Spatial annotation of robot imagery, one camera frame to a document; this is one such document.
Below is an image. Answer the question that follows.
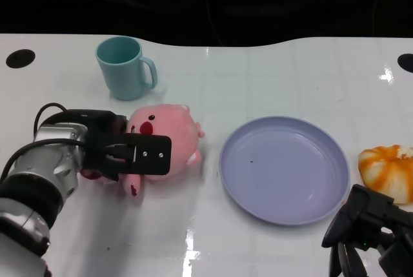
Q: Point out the teal plastic mug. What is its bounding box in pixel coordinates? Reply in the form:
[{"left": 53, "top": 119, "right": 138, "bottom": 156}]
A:
[{"left": 95, "top": 36, "right": 158, "bottom": 101}]

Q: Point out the lavender plastic plate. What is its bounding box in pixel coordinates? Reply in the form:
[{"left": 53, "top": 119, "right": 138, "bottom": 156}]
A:
[{"left": 218, "top": 116, "right": 350, "bottom": 227}]

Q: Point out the pink plush beaver doll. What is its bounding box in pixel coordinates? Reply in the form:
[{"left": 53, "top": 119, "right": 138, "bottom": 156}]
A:
[{"left": 80, "top": 103, "right": 207, "bottom": 198}]

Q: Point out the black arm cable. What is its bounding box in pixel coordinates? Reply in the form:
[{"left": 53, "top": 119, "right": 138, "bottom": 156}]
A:
[
  {"left": 33, "top": 102, "right": 70, "bottom": 130},
  {"left": 0, "top": 139, "right": 86, "bottom": 183}
]

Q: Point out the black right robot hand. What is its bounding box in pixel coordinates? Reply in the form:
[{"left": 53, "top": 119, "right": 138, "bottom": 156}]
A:
[{"left": 321, "top": 183, "right": 413, "bottom": 277}]

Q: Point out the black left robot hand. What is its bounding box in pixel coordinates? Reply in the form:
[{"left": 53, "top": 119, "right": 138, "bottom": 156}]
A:
[{"left": 69, "top": 109, "right": 172, "bottom": 183}]

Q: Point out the black round table grommet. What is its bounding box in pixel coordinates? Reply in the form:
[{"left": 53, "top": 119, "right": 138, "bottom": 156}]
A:
[
  {"left": 5, "top": 48, "right": 35, "bottom": 69},
  {"left": 397, "top": 53, "right": 413, "bottom": 74}
]

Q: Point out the orange white bread bun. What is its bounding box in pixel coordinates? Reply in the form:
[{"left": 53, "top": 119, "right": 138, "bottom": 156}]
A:
[{"left": 358, "top": 144, "right": 413, "bottom": 205}]

